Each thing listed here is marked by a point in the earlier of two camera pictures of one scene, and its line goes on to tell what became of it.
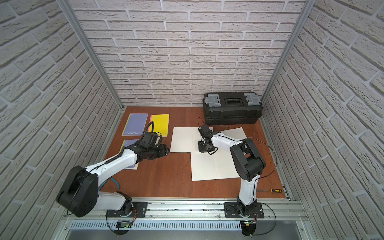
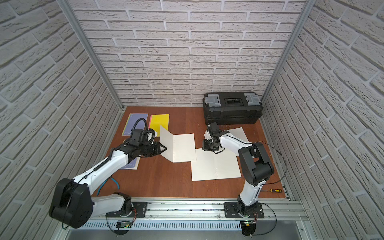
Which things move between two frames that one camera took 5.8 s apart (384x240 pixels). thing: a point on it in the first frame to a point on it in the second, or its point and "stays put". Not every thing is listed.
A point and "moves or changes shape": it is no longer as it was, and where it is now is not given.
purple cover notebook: [135, 124] stays put
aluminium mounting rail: [200, 211] stays put
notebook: [219, 165] stays put
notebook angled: [185, 139] moves or changes shape
